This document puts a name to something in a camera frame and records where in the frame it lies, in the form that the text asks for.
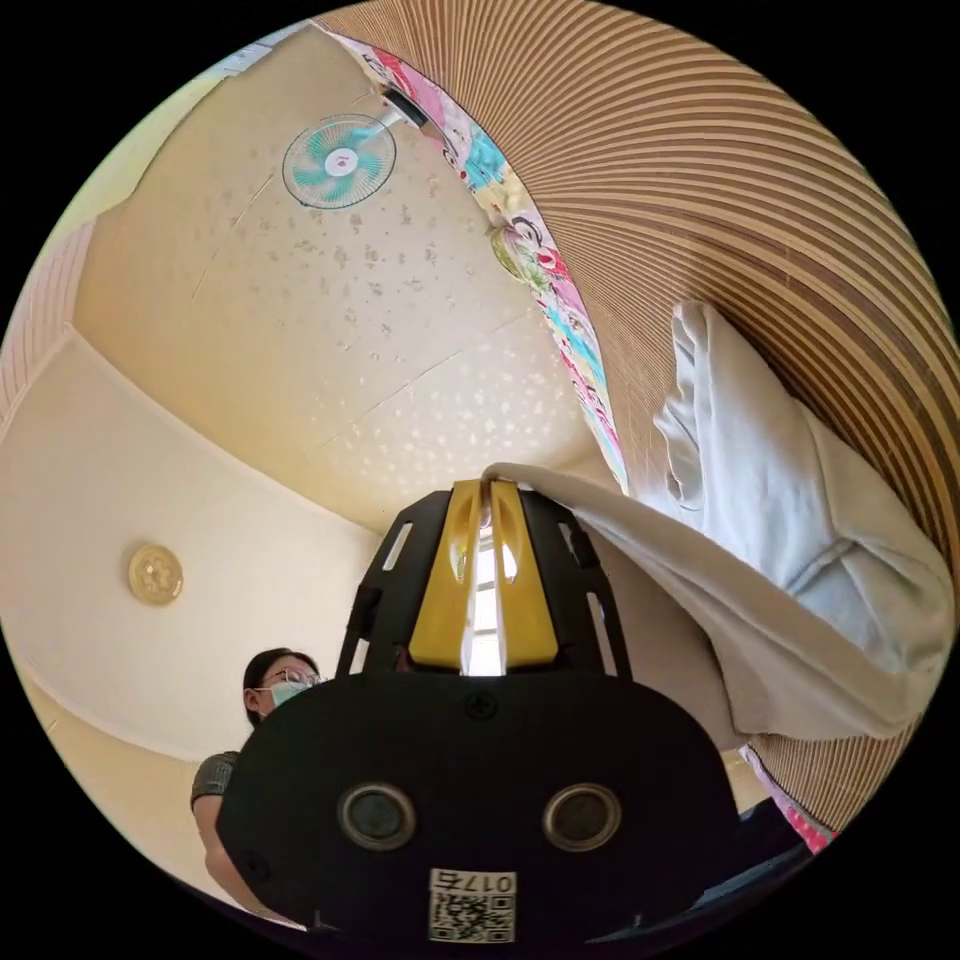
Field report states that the person's body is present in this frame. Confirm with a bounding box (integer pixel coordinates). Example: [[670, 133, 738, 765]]
[[190, 647, 328, 909]]

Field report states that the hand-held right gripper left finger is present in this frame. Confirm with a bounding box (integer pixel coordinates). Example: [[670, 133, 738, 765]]
[[407, 479, 482, 671]]

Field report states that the wall fan with teal blades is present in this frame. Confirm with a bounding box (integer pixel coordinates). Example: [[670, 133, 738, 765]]
[[281, 88, 429, 210]]

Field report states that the round yellow wall clock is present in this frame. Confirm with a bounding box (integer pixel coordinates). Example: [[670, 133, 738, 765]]
[[127, 543, 185, 607]]

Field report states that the white long sleeve shirt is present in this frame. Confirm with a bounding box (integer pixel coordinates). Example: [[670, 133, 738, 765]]
[[483, 301, 955, 751]]

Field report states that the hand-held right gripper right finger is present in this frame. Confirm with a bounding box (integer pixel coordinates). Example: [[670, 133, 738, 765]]
[[488, 479, 560, 667]]

